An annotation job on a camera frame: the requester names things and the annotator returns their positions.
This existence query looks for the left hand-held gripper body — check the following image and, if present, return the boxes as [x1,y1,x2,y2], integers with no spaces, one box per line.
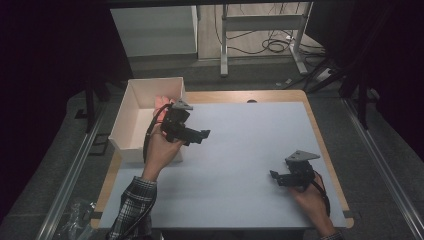
[160,99,195,144]

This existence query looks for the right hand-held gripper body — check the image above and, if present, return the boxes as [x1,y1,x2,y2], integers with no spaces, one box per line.
[284,150,321,193]

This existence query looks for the white box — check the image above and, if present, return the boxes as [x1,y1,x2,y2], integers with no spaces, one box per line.
[108,77,187,164]

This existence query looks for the person's left hand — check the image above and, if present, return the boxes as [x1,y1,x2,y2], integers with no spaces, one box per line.
[141,127,186,183]

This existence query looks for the person's right hand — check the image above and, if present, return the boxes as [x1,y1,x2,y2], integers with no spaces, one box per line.
[288,173,336,237]

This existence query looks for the pale blue table mat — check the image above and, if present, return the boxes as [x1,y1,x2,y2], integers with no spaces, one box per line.
[99,101,348,230]

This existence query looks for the black stand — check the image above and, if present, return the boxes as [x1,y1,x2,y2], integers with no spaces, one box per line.
[83,77,112,134]
[339,64,372,131]

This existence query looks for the white cabinet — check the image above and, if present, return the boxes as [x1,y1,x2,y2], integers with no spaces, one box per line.
[109,4,200,58]

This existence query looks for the white power strip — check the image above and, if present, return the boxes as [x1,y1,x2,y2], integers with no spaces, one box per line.
[314,67,333,83]

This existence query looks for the dark curtain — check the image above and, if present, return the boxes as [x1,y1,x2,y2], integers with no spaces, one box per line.
[304,0,424,163]
[0,0,133,221]

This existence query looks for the clear plastic bag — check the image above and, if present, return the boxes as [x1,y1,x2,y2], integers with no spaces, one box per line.
[55,197,98,240]

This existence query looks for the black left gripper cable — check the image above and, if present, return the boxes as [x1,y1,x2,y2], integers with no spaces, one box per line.
[142,102,174,165]

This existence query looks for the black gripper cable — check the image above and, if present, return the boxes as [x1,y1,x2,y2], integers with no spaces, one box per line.
[311,170,332,218]
[142,102,174,165]

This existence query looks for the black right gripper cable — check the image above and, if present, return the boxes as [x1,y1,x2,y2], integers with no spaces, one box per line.
[311,170,332,218]

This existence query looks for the black floor bracket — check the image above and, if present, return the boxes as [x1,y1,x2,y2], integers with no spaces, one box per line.
[89,133,110,156]

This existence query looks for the aluminium rail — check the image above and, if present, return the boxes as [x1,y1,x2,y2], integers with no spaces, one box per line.
[34,102,108,240]
[342,98,424,240]

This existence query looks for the black floor cables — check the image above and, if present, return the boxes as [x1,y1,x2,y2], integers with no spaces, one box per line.
[213,2,327,57]

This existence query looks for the grey metal desk frame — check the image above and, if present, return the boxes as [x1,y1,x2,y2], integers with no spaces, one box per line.
[219,1,315,78]

